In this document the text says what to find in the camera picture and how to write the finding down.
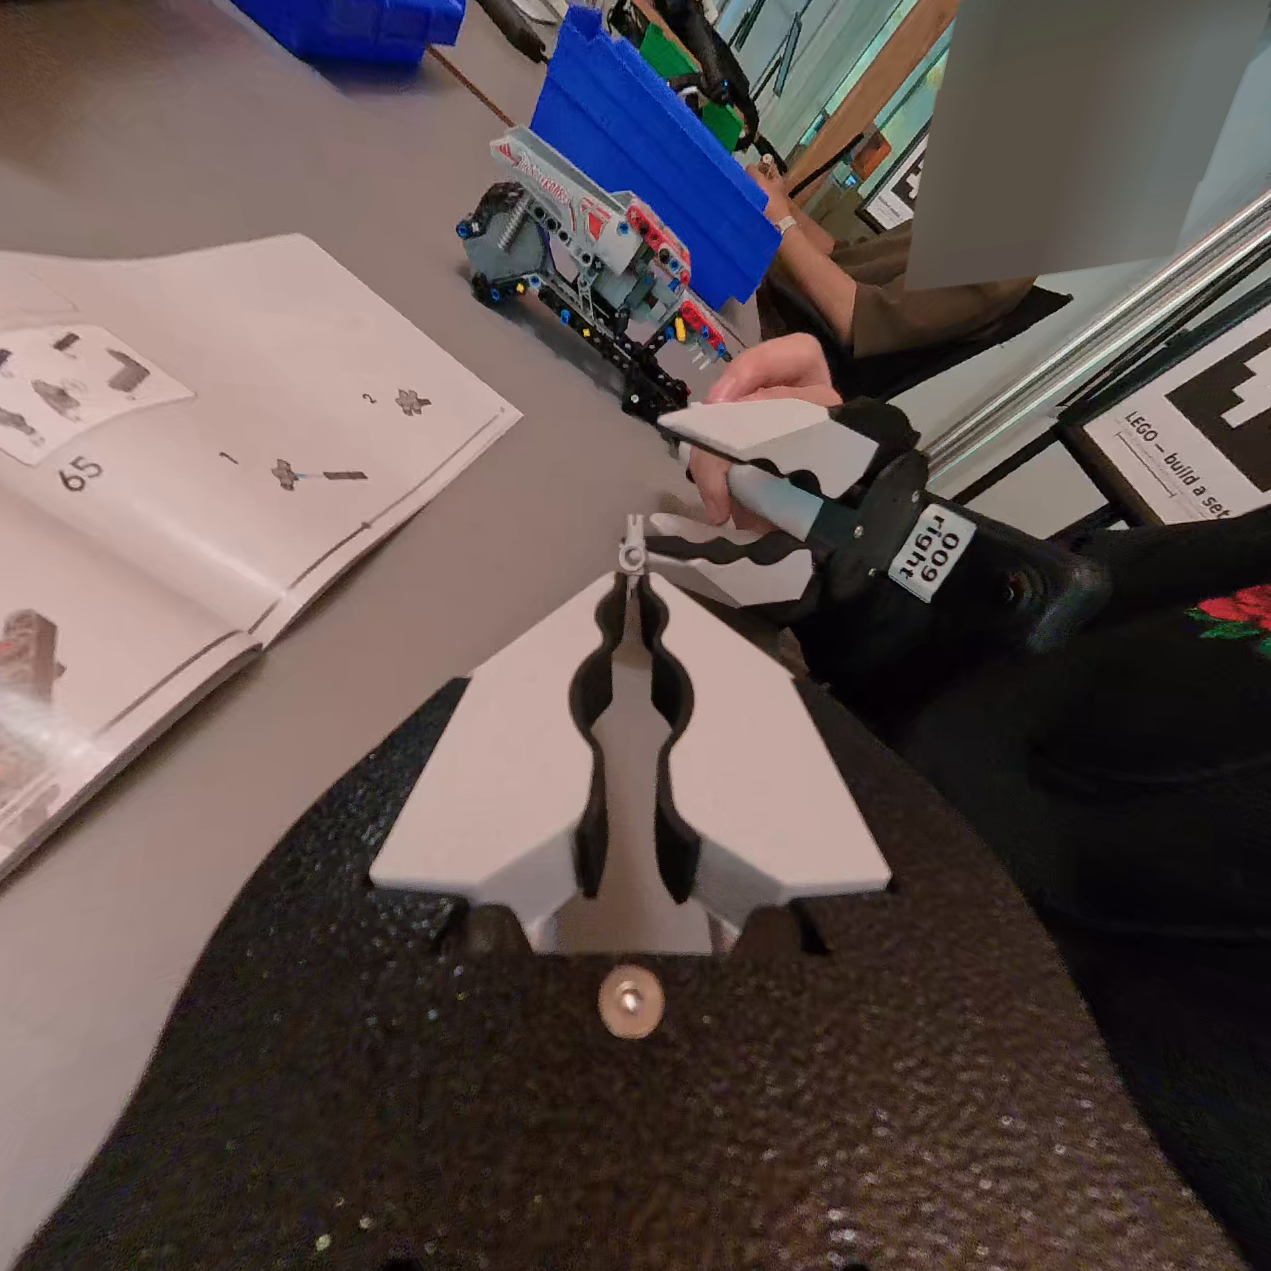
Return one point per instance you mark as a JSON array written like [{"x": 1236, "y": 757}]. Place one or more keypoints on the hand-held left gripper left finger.
[{"x": 477, "y": 785}]

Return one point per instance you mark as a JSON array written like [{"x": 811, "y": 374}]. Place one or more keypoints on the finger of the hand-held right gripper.
[
  {"x": 740, "y": 582},
  {"x": 775, "y": 432}
]

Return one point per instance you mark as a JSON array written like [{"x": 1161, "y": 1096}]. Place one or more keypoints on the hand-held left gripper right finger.
[{"x": 775, "y": 785}]

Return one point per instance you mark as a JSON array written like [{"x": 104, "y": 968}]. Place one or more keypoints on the small grey brick connector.
[{"x": 633, "y": 552}]

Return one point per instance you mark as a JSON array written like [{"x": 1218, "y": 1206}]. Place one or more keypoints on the person's right forearm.
[{"x": 1173, "y": 567}]

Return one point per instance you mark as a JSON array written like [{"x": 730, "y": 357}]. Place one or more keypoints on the another person's forearm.
[{"x": 809, "y": 263}]

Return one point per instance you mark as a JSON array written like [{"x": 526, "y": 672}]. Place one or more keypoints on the grey desk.
[{"x": 248, "y": 149}]

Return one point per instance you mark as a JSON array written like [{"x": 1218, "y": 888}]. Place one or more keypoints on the person's right hand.
[{"x": 781, "y": 368}]

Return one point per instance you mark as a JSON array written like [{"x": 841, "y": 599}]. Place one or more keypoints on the small framed marker sign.
[{"x": 908, "y": 179}]

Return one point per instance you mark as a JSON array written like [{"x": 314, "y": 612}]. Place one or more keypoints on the blue plastic bin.
[
  {"x": 646, "y": 170},
  {"x": 348, "y": 25}
]

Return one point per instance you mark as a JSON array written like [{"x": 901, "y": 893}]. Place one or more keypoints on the black framed marker sign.
[{"x": 1143, "y": 457}]

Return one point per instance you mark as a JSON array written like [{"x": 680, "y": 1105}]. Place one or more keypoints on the green brick baseplate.
[
  {"x": 723, "y": 125},
  {"x": 668, "y": 52}
]

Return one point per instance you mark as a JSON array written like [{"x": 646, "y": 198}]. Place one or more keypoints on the grey toy brick vehicle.
[{"x": 556, "y": 209}]

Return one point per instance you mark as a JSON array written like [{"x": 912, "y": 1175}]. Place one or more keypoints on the person's black clothing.
[{"x": 1143, "y": 845}]

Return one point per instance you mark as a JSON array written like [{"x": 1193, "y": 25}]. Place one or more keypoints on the white instruction booklet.
[{"x": 299, "y": 329}]

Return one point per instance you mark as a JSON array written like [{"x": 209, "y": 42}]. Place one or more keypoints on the silver metal rail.
[{"x": 1092, "y": 344}]

